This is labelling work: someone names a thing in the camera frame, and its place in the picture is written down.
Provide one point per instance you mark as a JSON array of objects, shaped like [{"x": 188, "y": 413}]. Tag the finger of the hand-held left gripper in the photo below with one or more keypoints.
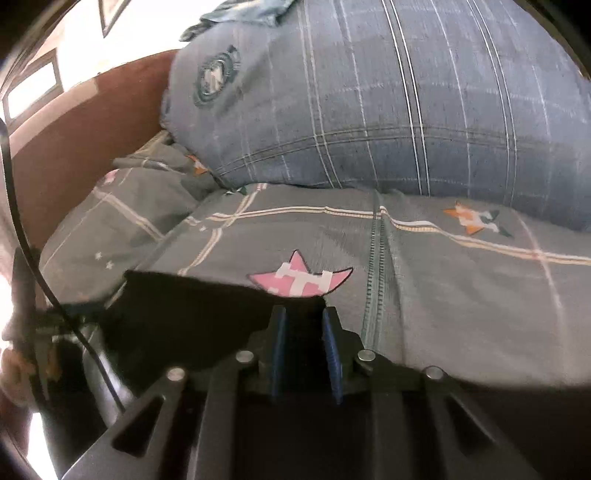
[{"x": 24, "y": 295}]

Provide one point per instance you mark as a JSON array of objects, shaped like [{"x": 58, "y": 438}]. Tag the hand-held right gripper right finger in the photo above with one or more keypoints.
[{"x": 333, "y": 360}]

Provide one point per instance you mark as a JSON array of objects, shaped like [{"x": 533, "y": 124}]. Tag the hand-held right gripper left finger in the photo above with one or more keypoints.
[{"x": 278, "y": 355}]

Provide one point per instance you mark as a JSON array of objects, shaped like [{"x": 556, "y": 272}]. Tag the black pants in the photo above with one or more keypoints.
[{"x": 194, "y": 314}]

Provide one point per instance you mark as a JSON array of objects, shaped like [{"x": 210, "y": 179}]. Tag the person's left hand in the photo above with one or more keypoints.
[{"x": 14, "y": 369}]

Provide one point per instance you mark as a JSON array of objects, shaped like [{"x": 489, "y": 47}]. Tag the grey star-print quilt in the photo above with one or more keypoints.
[{"x": 438, "y": 295}]

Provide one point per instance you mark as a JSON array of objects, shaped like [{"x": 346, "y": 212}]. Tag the brown wooden headboard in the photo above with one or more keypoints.
[{"x": 87, "y": 124}]

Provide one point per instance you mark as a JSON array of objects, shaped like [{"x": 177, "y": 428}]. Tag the window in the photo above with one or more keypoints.
[{"x": 32, "y": 90}]

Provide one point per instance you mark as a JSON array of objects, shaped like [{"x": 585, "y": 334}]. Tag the blue-grey plaid pillow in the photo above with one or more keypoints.
[{"x": 369, "y": 101}]

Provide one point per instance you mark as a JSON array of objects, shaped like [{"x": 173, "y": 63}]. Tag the blue denim cloth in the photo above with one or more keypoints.
[{"x": 240, "y": 16}]

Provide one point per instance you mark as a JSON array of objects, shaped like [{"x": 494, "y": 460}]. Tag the wall picture frame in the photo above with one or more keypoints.
[{"x": 113, "y": 16}]

